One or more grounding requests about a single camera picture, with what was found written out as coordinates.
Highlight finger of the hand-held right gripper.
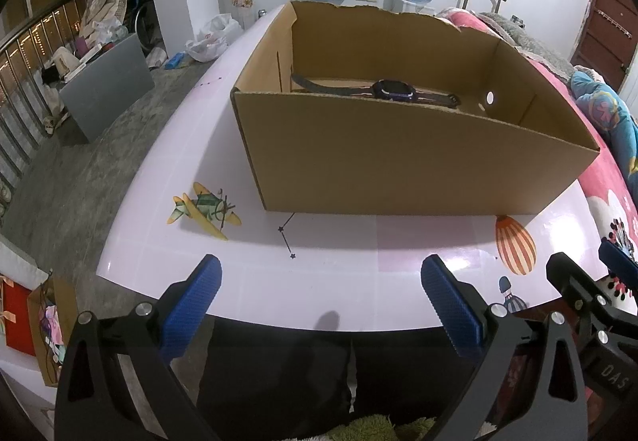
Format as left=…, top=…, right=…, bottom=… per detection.
left=545, top=252, right=612, bottom=323
left=598, top=238, right=638, bottom=283

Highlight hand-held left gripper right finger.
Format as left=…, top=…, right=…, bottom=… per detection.
left=420, top=254, right=591, bottom=441

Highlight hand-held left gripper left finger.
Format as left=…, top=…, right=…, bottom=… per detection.
left=54, top=254, right=223, bottom=441

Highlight brown cardboard box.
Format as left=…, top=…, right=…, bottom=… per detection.
left=230, top=0, right=601, bottom=217

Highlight black purple smartwatch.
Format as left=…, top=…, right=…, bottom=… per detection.
left=290, top=73, right=462, bottom=109

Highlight pink floral blanket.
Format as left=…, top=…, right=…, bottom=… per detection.
left=436, top=7, right=638, bottom=322

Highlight brown paper bag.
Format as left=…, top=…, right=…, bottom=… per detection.
left=27, top=276, right=81, bottom=387

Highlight green fluffy clothing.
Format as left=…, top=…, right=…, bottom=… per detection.
left=326, top=413, right=439, bottom=441

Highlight blue floral quilt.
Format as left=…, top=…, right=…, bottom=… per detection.
left=568, top=67, right=638, bottom=183

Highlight red board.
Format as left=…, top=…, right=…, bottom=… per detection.
left=0, top=274, right=38, bottom=352

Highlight brown door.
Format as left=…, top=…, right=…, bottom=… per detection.
left=571, top=0, right=638, bottom=93

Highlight grey textured blanket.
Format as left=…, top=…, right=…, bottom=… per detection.
left=478, top=11, right=576, bottom=83

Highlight grey storage bin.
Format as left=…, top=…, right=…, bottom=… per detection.
left=60, top=32, right=155, bottom=143

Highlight metal railing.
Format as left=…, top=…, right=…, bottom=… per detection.
left=0, top=0, right=88, bottom=217

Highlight white plastic bags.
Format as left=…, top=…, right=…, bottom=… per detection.
left=187, top=14, right=242, bottom=63

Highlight white bag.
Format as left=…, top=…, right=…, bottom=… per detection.
left=50, top=46, right=78, bottom=78

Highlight spoked wheel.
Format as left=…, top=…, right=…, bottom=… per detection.
left=127, top=0, right=160, bottom=48

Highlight white water dispenser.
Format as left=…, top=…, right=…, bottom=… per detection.
left=391, top=0, right=434, bottom=16

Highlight pile of pale clothes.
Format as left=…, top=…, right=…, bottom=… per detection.
left=82, top=0, right=145, bottom=45

